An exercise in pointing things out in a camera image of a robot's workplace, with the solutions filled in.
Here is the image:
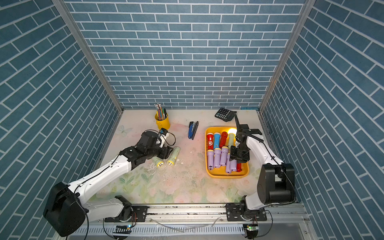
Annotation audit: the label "purple flashlight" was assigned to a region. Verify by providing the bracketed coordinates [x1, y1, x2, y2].
[226, 154, 232, 174]
[207, 150, 215, 171]
[230, 160, 237, 172]
[220, 146, 229, 166]

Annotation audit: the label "green flashlight slanted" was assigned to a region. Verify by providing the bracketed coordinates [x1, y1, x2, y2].
[167, 147, 181, 166]

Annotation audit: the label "yellow plastic storage tray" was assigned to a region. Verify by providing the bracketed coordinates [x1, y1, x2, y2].
[205, 126, 250, 179]

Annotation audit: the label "purple flashlight bottom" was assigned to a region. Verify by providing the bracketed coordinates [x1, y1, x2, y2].
[207, 150, 215, 171]

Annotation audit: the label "purple flashlight slanted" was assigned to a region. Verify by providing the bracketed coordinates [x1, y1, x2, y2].
[214, 148, 222, 168]

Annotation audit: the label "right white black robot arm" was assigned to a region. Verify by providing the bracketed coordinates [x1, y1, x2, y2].
[229, 114, 296, 221]

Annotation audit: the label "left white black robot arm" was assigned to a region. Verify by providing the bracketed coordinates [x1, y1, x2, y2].
[43, 128, 174, 237]

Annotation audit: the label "yellow pen cup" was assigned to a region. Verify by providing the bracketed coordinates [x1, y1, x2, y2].
[155, 114, 171, 130]

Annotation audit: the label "pens in cup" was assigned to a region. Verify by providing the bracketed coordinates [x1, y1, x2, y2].
[155, 104, 168, 121]

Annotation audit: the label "black calculator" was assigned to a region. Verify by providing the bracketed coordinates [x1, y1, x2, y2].
[215, 108, 237, 122]

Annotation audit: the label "blue black stapler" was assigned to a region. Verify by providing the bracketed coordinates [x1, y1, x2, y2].
[188, 121, 199, 140]

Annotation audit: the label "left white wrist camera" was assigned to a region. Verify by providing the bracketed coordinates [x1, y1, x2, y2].
[159, 128, 169, 148]

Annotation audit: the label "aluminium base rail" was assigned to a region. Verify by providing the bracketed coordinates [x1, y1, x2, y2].
[52, 202, 319, 240]

